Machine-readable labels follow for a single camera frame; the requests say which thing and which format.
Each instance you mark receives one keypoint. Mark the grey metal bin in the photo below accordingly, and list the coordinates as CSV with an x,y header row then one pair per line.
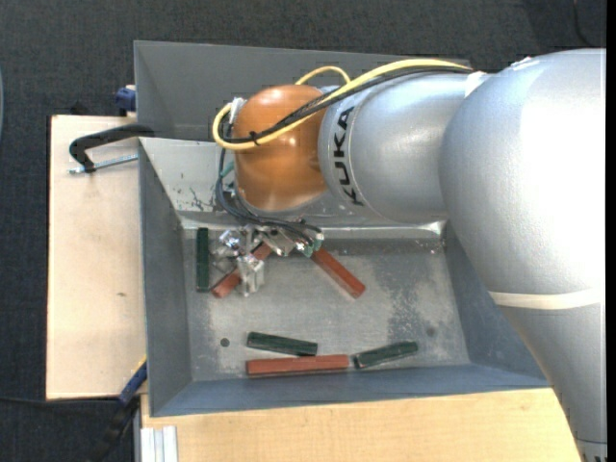
x,y
308,306

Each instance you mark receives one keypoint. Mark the red-brown flat block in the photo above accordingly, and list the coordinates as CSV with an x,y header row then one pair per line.
x,y
296,365
341,274
226,284

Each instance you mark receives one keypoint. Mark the dark green flat block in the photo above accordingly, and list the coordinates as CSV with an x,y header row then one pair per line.
x,y
203,263
281,344
387,353

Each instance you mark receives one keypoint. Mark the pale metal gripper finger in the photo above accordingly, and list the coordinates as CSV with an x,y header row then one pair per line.
x,y
229,241
251,277

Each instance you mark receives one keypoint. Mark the pale wood flat board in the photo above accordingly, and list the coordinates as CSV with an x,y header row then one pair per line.
x,y
94,267

